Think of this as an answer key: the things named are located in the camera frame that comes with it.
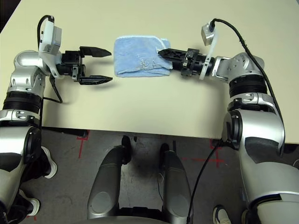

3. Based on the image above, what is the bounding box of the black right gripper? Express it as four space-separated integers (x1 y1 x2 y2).
157 48 210 78

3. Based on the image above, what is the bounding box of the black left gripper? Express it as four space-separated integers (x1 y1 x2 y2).
56 46 114 85

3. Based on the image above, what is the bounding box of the light blue terry towel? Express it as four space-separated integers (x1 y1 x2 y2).
114 35 174 77

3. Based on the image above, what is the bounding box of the black table foot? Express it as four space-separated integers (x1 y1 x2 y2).
41 127 90 138

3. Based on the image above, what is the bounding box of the plain white sneaker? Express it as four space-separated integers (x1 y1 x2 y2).
41 146 58 180
19 189 41 217

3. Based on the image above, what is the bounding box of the black trouser leg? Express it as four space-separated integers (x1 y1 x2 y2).
24 149 51 182
8 192 34 221

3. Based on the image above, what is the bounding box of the grey robot waist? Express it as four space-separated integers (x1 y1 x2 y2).
86 206 180 224

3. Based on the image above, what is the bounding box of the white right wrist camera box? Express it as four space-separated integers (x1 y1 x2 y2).
199 21 222 82

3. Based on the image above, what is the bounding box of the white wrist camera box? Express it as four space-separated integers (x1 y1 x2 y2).
38 17 64 79
199 21 222 82

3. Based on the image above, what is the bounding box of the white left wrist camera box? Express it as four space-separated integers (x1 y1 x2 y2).
38 17 64 79

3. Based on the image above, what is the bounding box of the thin white wire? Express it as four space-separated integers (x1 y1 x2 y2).
156 172 165 202

